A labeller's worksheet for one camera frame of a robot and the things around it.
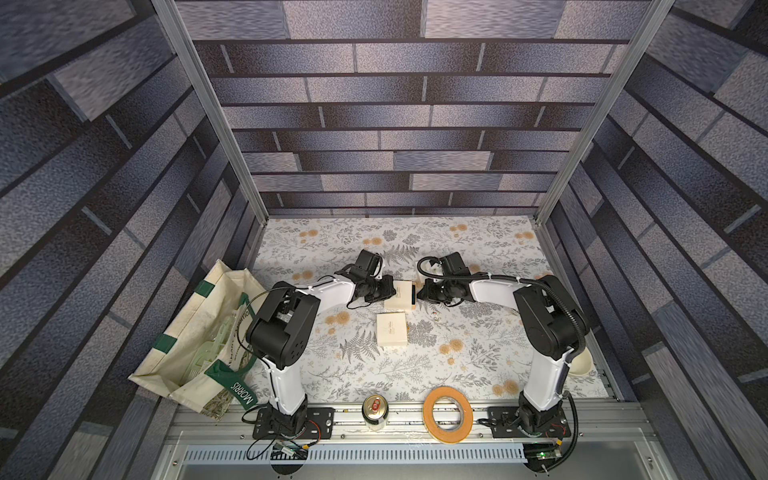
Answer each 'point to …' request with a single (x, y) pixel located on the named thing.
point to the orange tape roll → (438, 434)
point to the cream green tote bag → (201, 358)
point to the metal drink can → (375, 409)
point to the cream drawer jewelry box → (391, 329)
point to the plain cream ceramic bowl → (582, 363)
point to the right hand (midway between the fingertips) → (417, 293)
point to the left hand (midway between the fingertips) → (398, 289)
